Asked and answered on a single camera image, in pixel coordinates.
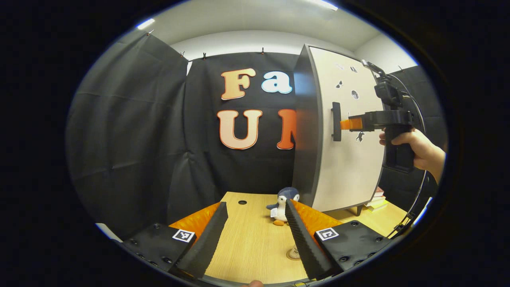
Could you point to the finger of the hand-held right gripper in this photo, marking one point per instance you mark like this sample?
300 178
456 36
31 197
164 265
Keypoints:
370 120

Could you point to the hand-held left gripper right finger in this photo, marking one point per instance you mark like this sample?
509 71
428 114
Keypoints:
305 247

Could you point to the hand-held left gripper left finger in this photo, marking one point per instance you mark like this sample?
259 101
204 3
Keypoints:
203 247

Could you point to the clear plastic bottle cherry label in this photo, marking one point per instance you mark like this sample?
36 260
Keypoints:
295 251

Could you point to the beige cabinet door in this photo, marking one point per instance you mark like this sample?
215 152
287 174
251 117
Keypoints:
342 179

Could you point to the grey cabinet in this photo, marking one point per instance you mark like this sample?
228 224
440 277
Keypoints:
306 139

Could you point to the penguin plush toy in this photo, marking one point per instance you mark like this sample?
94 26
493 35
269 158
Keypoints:
283 196

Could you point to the brown cover book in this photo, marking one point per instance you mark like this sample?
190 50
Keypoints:
378 193

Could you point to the yellow book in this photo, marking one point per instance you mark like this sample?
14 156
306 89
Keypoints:
376 205

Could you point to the ceiling light panel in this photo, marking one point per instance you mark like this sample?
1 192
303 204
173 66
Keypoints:
326 4
146 24

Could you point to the black backdrop cloth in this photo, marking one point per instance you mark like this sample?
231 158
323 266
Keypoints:
127 139

